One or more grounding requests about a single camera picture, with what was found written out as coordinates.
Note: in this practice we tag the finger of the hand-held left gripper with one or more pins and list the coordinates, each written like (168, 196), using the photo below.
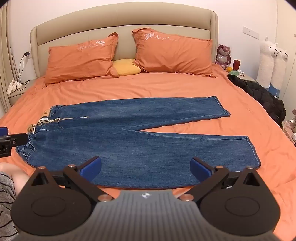
(17, 139)
(3, 131)

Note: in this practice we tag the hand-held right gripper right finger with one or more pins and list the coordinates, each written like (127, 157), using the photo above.
(200, 169)

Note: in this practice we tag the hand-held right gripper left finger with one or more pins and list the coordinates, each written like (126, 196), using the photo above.
(91, 168)

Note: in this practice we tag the blue denim pants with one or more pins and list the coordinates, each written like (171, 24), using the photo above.
(138, 148)

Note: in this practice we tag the person's bare leg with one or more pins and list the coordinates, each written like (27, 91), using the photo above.
(17, 178)

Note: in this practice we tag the white cloth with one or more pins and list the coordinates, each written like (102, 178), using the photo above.
(13, 87)

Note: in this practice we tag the grey patterned shorts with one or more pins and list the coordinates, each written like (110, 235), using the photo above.
(7, 197)

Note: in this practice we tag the beige curtain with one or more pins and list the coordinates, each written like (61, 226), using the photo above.
(4, 69)

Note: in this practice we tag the black charger plug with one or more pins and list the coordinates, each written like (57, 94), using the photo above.
(27, 53)

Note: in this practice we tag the bed with orange sheet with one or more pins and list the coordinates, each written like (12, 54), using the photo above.
(161, 88)

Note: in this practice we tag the black jacket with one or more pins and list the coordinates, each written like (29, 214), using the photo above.
(261, 95)

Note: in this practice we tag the orange embroidered pillow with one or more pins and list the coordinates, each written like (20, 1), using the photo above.
(173, 53)
(78, 60)

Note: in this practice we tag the green box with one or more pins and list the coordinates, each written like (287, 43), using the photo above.
(234, 73)

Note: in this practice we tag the grey nightstand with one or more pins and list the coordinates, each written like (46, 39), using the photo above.
(249, 77)

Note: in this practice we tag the orange fruit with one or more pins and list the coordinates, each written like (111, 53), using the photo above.
(229, 69)

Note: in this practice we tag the yellow cushion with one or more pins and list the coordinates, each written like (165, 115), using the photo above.
(126, 67)

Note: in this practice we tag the red cup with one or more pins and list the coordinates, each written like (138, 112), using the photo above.
(236, 64)

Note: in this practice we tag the pink plush bear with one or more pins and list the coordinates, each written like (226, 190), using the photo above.
(223, 55)

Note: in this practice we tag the white alpaca plush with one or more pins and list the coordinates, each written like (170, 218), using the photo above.
(280, 69)
(266, 62)

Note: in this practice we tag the beige upholstered headboard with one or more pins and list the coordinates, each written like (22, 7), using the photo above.
(124, 18)

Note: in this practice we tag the white wall switch plate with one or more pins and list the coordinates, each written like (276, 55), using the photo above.
(251, 32)

